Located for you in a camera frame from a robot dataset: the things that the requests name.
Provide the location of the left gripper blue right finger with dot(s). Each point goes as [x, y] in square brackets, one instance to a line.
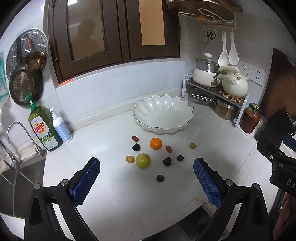
[204, 175]

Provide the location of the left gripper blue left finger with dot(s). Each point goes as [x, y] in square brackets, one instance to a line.
[83, 180]

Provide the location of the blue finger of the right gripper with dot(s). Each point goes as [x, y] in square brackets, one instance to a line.
[290, 142]

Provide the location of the blueberry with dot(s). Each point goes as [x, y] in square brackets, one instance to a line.
[160, 178]
[180, 158]

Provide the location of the yellow grape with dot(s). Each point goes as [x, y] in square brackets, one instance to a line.
[192, 145]

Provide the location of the large dark plum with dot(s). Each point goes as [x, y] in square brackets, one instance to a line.
[167, 161]

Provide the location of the red grape tomato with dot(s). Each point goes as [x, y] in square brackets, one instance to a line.
[169, 149]

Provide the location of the green apple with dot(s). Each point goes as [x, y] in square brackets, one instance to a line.
[143, 161]

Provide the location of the orange mandarin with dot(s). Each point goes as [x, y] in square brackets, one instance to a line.
[155, 143]

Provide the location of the person's right hand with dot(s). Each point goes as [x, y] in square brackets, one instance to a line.
[284, 218]

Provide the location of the jar of orange preserve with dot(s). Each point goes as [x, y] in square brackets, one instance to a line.
[251, 118]

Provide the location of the yellow-brown small fruit left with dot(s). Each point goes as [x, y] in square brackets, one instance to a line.
[130, 159]

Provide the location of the dark brown board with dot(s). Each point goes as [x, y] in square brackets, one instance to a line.
[280, 89]

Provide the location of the stainless steel pot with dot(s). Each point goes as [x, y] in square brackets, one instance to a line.
[225, 110]

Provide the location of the wooden bead trivet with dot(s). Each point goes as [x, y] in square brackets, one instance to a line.
[232, 98]

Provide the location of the steel sink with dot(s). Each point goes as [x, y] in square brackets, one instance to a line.
[17, 186]

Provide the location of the white pump bottle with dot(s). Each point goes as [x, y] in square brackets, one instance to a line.
[60, 127]

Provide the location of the red grape left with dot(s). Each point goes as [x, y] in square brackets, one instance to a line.
[134, 138]

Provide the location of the cream kettle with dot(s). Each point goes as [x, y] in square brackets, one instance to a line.
[233, 83]

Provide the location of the green dish soap bottle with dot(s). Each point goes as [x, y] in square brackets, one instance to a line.
[41, 123]

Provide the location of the white scalloped bowl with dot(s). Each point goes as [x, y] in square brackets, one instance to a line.
[163, 114]

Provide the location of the glass lid under shelf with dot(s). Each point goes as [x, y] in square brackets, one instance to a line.
[197, 95]

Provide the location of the white spoon right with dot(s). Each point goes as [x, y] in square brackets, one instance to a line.
[233, 54]

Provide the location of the white spoon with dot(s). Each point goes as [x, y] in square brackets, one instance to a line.
[233, 54]
[223, 59]

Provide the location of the white spoon left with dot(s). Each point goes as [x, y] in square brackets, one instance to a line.
[223, 59]

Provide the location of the cream pot with glass lid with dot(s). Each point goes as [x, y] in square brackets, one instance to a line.
[206, 71]

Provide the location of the white corner shelf rack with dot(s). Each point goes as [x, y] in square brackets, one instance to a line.
[212, 93]

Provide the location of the black strainer pan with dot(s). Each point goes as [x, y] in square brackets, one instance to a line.
[23, 82]

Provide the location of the black scissors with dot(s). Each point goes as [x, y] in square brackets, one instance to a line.
[210, 36]

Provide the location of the brass ladle bowl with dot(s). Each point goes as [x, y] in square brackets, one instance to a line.
[35, 59]

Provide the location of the round perforated steamer plate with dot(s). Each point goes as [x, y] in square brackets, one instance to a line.
[40, 42]

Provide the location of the wall power socket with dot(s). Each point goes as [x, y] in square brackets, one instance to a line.
[257, 75]

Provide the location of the dark wooden window frame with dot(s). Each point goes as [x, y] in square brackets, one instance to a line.
[88, 35]

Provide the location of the white wire wall rack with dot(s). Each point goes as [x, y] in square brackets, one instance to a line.
[211, 19]

